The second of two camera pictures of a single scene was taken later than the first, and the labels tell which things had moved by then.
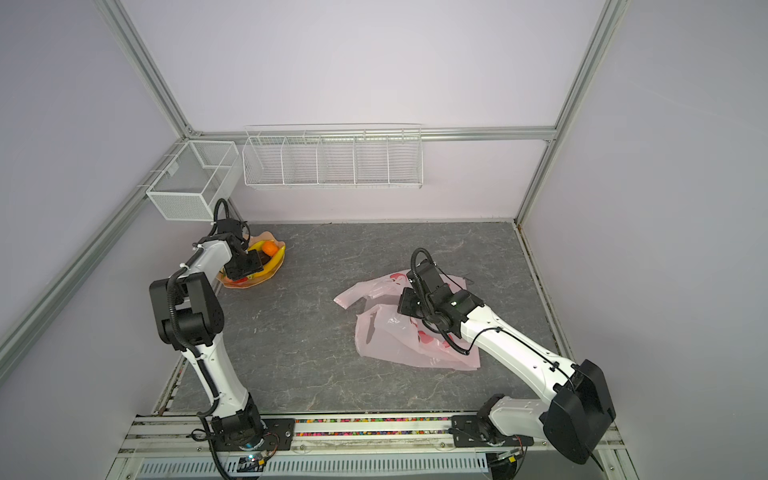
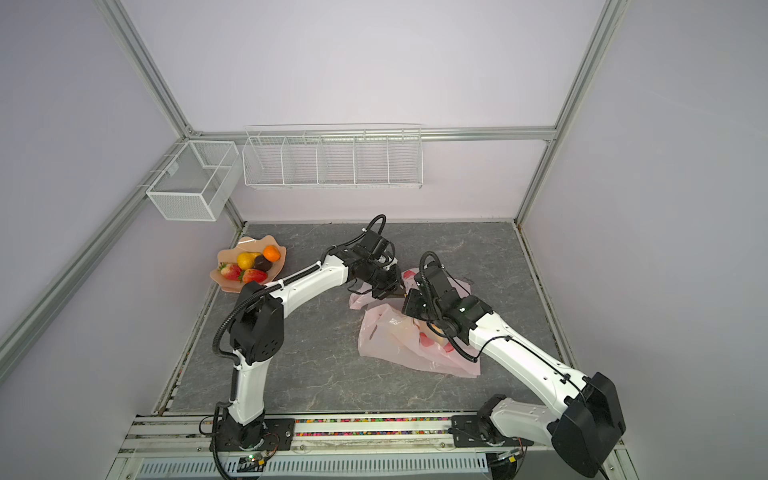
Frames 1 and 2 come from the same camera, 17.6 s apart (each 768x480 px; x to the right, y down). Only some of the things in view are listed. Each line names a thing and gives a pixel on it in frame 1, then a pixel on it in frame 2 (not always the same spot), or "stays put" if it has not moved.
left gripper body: [244, 264] -> [385, 282]
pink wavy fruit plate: [224, 279] stays put
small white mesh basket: [194, 186] stays put
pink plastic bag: [385, 334] stays put
